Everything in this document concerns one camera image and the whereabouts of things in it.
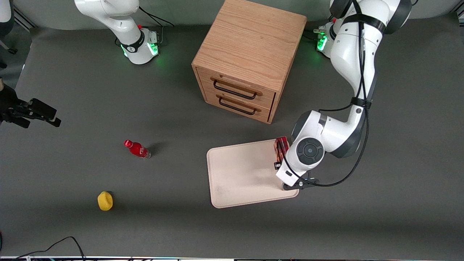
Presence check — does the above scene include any yellow lemon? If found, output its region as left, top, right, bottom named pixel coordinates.
left=97, top=191, right=113, bottom=211

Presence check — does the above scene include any black drawer handle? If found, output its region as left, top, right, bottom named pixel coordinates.
left=213, top=77, right=263, bottom=100
left=218, top=95, right=262, bottom=116

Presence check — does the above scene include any wooden drawer cabinet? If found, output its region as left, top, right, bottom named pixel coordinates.
left=191, top=0, right=308, bottom=125

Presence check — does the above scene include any long looping black cable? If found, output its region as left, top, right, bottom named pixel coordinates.
left=10, top=236, right=87, bottom=260

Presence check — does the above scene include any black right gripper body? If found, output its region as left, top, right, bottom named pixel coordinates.
left=0, top=84, right=29, bottom=124

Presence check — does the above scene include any red cola bottle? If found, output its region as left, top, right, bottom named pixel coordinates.
left=124, top=140, right=152, bottom=160

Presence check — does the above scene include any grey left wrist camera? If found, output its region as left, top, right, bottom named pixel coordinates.
left=282, top=177, right=320, bottom=192

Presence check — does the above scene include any red tartan cookie box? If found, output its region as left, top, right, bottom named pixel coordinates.
left=273, top=136, right=291, bottom=171

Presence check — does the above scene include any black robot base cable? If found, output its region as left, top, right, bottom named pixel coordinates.
left=138, top=6, right=175, bottom=28

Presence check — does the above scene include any black arm-mounted cable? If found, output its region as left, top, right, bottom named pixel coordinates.
left=286, top=0, right=370, bottom=188

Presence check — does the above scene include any beige rectangular tray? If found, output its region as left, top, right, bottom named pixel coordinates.
left=206, top=139, right=300, bottom=209

